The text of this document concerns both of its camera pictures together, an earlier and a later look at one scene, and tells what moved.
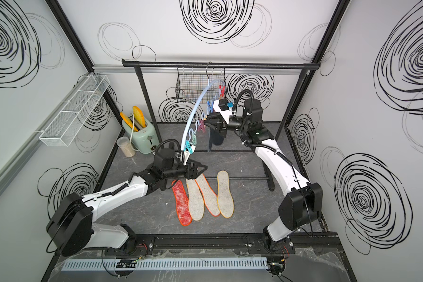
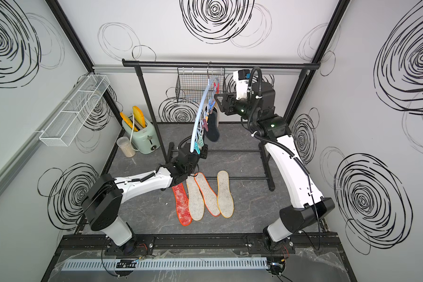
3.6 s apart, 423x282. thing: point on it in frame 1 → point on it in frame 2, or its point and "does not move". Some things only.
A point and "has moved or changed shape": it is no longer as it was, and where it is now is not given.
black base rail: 161,241 does not move
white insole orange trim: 210,196 does not move
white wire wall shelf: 63,130 does not move
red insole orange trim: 183,204 does not move
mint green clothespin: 194,140 → 200,140
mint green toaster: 145,140 does not move
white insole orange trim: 195,201 does not move
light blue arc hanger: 193,107 has moved or changed shape
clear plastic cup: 126,146 does not move
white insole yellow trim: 224,198 does not move
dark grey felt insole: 215,138 has moved or changed shape
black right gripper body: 234,125 → 241,108
